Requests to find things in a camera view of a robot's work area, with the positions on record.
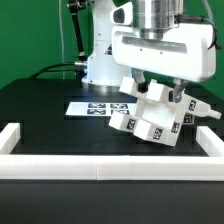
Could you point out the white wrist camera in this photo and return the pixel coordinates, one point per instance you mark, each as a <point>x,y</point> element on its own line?
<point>122,15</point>

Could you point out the tagged white cube right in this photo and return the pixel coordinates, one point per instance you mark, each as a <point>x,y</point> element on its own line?
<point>188,119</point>

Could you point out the white front fence rail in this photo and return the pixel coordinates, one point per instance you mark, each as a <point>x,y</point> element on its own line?
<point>55,167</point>

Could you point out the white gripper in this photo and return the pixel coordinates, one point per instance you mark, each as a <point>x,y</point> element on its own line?
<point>183,53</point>

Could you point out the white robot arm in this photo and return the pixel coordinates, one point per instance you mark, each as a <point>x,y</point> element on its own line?
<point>149,35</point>

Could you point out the white chair seat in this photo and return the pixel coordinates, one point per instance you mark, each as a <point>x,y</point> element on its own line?
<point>154,107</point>

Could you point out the white fence rail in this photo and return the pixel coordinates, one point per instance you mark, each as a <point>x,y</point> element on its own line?
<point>210,142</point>
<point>55,167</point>
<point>9,137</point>

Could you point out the black camera stand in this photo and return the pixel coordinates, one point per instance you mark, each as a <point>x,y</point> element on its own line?
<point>74,7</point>

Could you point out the white right fence rail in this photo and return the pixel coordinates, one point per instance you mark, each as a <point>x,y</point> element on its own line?
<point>210,142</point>

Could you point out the white left fence rail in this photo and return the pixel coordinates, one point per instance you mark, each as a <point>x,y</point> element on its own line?
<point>9,137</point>

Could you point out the white tag sheet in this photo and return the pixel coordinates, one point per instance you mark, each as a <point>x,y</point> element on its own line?
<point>100,109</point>

